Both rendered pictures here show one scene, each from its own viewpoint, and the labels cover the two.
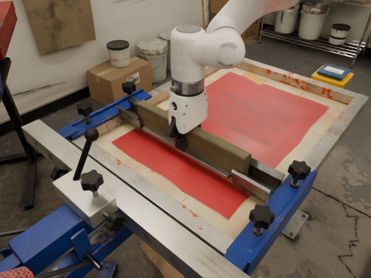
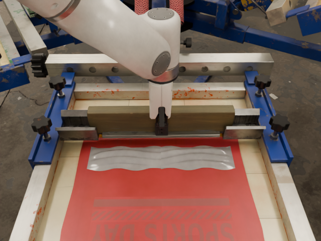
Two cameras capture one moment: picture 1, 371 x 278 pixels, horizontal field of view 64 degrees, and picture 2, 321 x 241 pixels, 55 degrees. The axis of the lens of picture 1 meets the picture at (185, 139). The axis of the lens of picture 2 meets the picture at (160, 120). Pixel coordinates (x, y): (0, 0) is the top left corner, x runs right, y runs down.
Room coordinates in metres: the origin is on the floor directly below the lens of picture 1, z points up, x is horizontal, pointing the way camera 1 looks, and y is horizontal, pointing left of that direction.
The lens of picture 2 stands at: (1.01, -0.37, 1.56)
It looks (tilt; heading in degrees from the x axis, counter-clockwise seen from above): 45 degrees down; 138
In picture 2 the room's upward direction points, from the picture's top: straight up
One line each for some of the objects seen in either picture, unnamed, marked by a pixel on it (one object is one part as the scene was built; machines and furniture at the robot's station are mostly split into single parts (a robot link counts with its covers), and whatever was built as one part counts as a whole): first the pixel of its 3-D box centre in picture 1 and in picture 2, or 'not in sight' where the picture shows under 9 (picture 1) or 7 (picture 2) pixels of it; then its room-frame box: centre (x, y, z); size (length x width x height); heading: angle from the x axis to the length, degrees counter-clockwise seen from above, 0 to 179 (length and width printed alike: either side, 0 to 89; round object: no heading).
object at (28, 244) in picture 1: (64, 228); not in sight; (0.33, 0.23, 1.02); 0.17 x 0.06 x 0.05; 139
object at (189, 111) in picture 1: (187, 103); (161, 88); (0.61, -0.01, 1.12); 0.10 x 0.07 x 0.11; 139
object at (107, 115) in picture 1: (111, 118); (263, 121); (0.76, 0.23, 0.97); 0.30 x 0.05 x 0.07; 139
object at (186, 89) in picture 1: (185, 82); (161, 64); (0.60, 0.00, 1.18); 0.09 x 0.07 x 0.03; 139
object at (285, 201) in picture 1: (274, 214); (57, 123); (0.39, -0.19, 0.97); 0.30 x 0.05 x 0.07; 139
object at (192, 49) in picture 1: (206, 54); (143, 42); (0.60, -0.04, 1.25); 0.15 x 0.10 x 0.11; 91
